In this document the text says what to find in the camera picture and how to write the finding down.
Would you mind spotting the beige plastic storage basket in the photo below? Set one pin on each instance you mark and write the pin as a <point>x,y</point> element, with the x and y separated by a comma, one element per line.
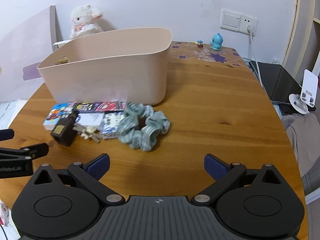
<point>119,65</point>

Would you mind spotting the red black patterned tissue pack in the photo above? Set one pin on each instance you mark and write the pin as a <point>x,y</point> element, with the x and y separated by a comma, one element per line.
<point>114,106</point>

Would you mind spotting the black Hello Kitty tissue pack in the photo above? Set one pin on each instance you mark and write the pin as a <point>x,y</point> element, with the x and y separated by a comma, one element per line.
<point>87,107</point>

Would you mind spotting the white paper sheet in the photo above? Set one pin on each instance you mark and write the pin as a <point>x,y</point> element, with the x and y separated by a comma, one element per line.
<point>59,44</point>

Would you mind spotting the tiny mushroom figurine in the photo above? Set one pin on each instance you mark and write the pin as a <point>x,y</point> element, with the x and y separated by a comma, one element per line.
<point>199,43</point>

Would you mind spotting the white plush lamb toy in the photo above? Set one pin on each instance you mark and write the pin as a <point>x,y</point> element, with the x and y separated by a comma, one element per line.
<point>84,21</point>

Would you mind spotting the gold snack bag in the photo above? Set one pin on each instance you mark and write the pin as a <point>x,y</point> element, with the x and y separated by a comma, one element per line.
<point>63,60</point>

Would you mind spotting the small beige figurine keychain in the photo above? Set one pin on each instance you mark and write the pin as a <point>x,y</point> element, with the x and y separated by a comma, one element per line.
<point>88,132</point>

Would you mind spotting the purple floral table mat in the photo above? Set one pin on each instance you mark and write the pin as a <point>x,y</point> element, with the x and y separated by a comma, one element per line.
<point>190,52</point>

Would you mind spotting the white wall switch socket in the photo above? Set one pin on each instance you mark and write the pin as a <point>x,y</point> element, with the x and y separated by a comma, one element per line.
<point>238,22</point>

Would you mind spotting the blue white porcelain-pattern tissue pack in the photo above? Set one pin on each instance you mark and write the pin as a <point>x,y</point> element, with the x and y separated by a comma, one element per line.
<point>109,124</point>

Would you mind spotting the green striped scrunchie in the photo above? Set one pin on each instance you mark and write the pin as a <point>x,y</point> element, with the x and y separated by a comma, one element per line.
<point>141,126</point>

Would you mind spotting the colourful cartoon tissue pack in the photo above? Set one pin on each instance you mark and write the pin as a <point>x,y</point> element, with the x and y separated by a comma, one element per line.
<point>58,111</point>

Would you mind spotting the black gold small box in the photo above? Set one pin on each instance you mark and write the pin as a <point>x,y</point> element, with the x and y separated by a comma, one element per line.
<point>63,132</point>

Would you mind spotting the blue bird figurine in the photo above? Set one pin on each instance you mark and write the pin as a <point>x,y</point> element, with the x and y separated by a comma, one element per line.
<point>216,42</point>

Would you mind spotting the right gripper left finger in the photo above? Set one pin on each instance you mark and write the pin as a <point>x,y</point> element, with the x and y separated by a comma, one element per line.
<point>87,177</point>

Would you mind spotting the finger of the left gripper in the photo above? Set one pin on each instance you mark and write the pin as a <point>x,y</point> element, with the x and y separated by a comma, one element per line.
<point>6,134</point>
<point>29,152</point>

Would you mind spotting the pink bed headboard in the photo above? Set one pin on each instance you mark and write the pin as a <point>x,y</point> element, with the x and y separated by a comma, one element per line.
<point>22,50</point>

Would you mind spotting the black side cabinet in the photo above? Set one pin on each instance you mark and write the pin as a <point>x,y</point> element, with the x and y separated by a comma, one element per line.
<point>278,83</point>

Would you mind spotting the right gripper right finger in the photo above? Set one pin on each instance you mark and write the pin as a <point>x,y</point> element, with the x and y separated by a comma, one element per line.
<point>226,176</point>

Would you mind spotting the white phone stand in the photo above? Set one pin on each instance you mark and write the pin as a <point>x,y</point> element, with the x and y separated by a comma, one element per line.
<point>307,97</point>

